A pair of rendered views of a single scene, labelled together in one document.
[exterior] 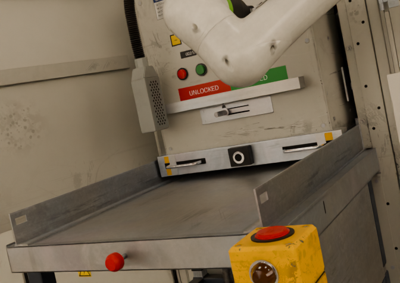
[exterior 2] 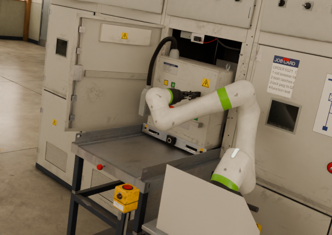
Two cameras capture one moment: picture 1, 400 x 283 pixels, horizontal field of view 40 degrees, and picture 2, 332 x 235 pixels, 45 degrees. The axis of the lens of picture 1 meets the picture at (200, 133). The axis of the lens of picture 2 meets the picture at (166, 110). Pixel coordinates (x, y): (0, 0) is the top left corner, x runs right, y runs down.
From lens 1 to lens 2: 1.24 m
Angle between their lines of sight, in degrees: 14
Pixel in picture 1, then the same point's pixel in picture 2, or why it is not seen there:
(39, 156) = (97, 106)
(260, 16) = (173, 112)
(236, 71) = (158, 126)
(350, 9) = not seen: hidden behind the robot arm
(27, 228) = (80, 139)
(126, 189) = (124, 133)
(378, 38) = not seen: hidden behind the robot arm
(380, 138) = not seen: hidden behind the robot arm
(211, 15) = (158, 105)
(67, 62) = (121, 72)
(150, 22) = (159, 70)
